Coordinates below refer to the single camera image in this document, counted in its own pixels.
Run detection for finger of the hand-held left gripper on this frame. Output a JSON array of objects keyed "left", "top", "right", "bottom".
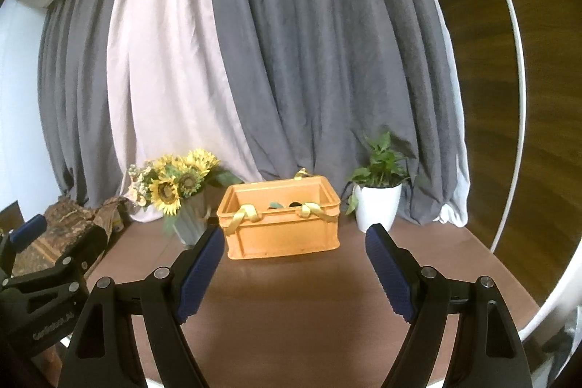
[
  {"left": 9, "top": 214, "right": 47, "bottom": 255},
  {"left": 45, "top": 225, "right": 109, "bottom": 293}
]

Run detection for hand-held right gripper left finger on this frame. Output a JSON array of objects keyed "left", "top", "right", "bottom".
[{"left": 57, "top": 221, "right": 227, "bottom": 388}]

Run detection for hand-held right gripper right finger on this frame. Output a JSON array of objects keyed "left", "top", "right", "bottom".
[{"left": 365, "top": 223, "right": 534, "bottom": 388}]

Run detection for orange plastic crate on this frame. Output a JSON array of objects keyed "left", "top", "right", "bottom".
[{"left": 216, "top": 170, "right": 341, "bottom": 260}]

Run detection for brown patterned cloth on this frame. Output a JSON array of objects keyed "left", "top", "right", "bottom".
[{"left": 9, "top": 197, "right": 130, "bottom": 280}]

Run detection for grey ribbed vase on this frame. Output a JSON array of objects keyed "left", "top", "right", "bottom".
[{"left": 174, "top": 192, "right": 212, "bottom": 246}]

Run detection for white plant pot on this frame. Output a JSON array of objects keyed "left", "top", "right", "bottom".
[{"left": 353, "top": 183, "right": 403, "bottom": 233}]

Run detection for beige dried flowers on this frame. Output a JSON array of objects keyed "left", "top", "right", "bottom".
[{"left": 127, "top": 164, "right": 155, "bottom": 208}]

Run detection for artificial sunflower bouquet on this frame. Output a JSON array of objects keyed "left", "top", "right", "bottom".
[{"left": 148, "top": 149, "right": 244, "bottom": 217}]

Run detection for white curtain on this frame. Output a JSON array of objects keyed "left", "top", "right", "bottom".
[{"left": 427, "top": 0, "right": 470, "bottom": 227}]

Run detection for green potted plant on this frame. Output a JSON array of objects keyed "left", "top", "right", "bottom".
[{"left": 346, "top": 131, "right": 419, "bottom": 216}]

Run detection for grey curtain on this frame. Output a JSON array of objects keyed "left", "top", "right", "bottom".
[
  {"left": 204, "top": 0, "right": 460, "bottom": 227},
  {"left": 39, "top": 0, "right": 130, "bottom": 207}
]

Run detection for beige curtain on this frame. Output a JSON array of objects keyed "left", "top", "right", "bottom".
[{"left": 107, "top": 0, "right": 264, "bottom": 225}]

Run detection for white hoop frame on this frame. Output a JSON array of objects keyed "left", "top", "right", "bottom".
[{"left": 468, "top": 0, "right": 528, "bottom": 252}]

